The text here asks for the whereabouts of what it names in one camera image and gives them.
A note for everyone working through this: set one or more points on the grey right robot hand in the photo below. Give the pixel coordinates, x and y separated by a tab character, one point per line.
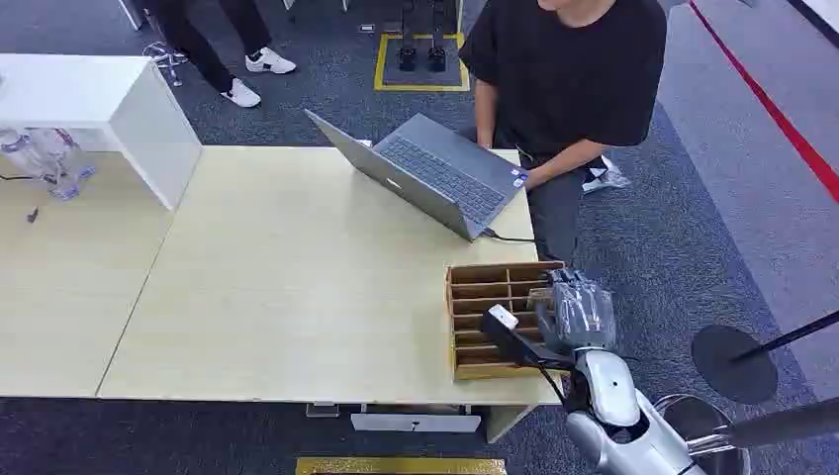
580	318

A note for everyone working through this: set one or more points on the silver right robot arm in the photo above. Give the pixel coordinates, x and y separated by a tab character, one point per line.
611	388

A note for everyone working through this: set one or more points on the wooden card box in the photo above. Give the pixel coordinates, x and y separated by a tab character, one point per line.
482	292

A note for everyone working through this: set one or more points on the black stanchion with round base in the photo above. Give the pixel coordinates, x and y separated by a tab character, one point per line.
734	364

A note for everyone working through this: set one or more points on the white under-desk tray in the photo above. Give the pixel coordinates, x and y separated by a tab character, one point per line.
414	423

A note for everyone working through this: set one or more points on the grey laptop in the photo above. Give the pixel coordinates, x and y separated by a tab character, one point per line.
439	172

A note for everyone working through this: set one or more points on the black stanchion with chrome base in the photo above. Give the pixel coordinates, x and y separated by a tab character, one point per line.
780	425

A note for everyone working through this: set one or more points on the yellow floor mat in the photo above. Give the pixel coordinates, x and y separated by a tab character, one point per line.
400	467

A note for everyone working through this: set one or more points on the seated person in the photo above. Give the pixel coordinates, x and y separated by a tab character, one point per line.
567	78

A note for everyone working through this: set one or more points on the black stand leg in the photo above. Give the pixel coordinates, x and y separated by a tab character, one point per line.
437	56
407	56

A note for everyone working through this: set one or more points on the standing person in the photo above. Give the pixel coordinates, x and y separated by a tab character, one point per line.
196	46

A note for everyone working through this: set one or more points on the chrome chair base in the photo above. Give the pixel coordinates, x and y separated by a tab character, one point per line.
165	60

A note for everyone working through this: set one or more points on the white shelf unit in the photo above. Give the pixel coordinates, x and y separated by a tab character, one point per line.
124	111

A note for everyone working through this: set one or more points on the small black clip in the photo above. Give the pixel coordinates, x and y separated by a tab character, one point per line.
32	214

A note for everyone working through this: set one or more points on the clear plastic bag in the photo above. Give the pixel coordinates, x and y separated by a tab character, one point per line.
46	157

